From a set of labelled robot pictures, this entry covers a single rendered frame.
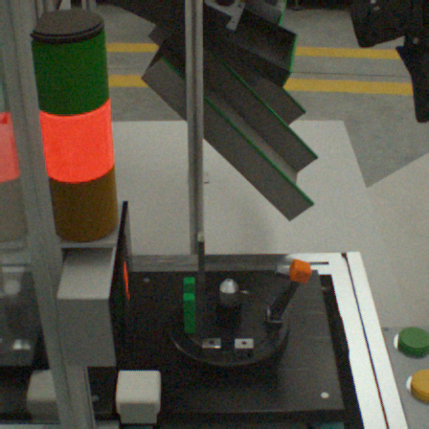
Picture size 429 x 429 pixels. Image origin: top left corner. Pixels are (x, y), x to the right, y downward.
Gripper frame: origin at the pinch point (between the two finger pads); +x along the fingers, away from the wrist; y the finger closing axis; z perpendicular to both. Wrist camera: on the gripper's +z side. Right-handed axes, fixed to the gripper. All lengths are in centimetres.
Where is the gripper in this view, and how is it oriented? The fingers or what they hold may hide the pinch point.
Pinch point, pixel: (425, 91)
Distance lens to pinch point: 80.9
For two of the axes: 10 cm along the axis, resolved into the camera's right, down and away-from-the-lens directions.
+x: 0.0, 8.2, 5.7
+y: 0.1, 5.7, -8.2
